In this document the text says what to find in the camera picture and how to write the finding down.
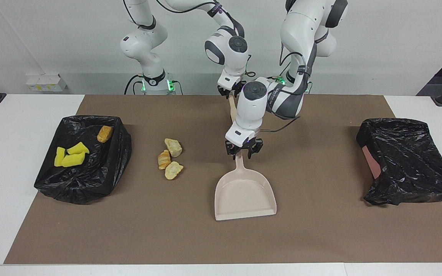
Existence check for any yellow notched sponge piece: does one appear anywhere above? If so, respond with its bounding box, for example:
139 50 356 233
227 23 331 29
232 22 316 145
61 153 87 168

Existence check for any black base cable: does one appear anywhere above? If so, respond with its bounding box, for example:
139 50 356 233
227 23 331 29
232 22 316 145
124 74 145 95

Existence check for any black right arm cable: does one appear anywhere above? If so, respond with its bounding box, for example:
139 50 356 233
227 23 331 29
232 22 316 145
123 0 254 77

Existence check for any white wall socket box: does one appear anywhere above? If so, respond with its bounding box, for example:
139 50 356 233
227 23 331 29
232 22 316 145
25 74 68 92

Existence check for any black plastic trash bag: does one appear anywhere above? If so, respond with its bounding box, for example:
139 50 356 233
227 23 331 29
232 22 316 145
34 115 132 204
356 118 442 206

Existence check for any pink plastic bin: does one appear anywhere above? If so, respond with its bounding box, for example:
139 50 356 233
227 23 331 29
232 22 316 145
362 146 381 179

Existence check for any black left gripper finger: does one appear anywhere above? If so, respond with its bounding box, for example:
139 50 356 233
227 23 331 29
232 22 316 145
226 141 241 160
246 140 264 159

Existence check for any beige brush with black bristles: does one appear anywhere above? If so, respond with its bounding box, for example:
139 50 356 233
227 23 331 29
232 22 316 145
228 94 239 123

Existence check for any brown table mat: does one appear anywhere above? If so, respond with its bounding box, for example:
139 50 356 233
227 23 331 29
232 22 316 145
4 95 442 264

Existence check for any pale bread chunk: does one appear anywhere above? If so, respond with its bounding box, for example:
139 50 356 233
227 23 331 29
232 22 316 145
165 161 184 181
164 138 183 158

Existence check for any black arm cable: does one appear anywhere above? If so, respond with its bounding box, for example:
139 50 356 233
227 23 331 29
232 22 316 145
123 0 254 77
261 50 313 133

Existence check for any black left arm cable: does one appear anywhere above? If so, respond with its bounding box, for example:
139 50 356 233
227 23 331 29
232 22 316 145
261 50 313 133

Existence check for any beige plastic dustpan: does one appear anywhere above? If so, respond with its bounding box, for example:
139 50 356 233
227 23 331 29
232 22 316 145
214 153 277 221

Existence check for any orange striped croissant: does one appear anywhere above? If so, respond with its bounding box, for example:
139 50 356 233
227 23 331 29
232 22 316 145
157 149 172 170

